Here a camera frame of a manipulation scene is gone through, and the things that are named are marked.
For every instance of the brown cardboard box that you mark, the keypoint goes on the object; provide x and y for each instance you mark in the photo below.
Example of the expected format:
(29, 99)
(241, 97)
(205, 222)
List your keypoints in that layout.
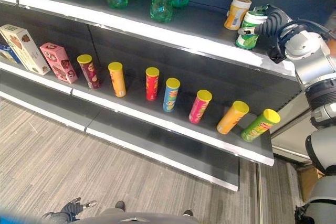
(308, 182)

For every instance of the dark right robot foot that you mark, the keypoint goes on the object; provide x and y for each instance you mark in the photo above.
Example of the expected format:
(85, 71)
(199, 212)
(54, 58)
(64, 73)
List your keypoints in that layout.
(188, 212)

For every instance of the dark left robot foot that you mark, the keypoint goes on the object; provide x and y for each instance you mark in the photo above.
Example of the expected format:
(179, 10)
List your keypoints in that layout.
(120, 205)

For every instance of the green white-lidded jar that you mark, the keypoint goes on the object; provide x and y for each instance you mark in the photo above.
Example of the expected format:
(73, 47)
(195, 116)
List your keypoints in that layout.
(248, 41)

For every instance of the grey bottle shelf board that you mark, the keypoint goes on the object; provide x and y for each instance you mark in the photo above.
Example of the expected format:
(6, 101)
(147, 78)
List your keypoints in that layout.
(194, 24)

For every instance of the grey robot torso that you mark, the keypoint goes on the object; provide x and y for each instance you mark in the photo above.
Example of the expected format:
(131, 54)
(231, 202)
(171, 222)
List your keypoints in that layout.
(136, 217)

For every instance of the green chip can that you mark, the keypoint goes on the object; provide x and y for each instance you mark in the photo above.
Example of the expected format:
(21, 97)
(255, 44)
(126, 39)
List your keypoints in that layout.
(258, 127)

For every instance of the grey shelf base board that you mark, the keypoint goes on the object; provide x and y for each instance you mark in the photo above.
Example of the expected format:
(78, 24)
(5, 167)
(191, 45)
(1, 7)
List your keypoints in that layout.
(162, 137)

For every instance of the grey chip-can shelf board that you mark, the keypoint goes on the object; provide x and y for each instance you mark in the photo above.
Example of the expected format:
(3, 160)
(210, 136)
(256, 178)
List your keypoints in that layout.
(136, 103)

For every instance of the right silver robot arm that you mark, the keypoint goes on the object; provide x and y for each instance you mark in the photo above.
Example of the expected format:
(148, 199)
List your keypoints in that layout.
(312, 56)

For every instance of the beige cookie box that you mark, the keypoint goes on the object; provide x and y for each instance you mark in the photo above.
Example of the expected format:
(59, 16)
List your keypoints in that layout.
(25, 48)

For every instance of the maroon chip can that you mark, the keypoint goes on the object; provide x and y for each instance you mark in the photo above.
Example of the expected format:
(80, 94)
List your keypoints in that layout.
(90, 73)

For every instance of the red chip can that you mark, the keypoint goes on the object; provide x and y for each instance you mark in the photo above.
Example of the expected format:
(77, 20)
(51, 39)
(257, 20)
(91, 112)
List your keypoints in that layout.
(152, 85)

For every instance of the blue snack box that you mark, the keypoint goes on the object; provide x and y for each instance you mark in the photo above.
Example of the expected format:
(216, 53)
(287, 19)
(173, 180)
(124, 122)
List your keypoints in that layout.
(6, 52)

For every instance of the dark robot foot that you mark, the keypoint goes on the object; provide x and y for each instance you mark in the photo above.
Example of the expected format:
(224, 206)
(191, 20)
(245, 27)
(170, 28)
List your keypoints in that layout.
(188, 212)
(120, 205)

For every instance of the orange chip can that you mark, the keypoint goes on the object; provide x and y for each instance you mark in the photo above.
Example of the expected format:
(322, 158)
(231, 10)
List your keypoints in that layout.
(118, 81)
(231, 119)

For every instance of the pink snack box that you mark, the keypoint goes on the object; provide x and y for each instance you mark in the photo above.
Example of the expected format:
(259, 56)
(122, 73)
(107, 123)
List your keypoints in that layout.
(59, 62)

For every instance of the blue chip can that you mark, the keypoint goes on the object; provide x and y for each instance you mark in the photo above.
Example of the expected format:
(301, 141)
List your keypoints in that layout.
(170, 95)

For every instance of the metal floor strip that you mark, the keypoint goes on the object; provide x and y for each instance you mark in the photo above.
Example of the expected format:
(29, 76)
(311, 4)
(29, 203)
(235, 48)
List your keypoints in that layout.
(259, 195)

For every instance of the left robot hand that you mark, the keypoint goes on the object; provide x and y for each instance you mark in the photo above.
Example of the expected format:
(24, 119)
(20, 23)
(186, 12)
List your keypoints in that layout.
(69, 208)

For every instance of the pink chip can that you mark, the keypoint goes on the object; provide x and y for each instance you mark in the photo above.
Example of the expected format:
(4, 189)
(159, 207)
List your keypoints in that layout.
(199, 108)

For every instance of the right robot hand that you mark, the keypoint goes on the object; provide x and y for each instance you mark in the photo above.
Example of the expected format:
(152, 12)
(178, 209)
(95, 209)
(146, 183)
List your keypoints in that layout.
(273, 22)

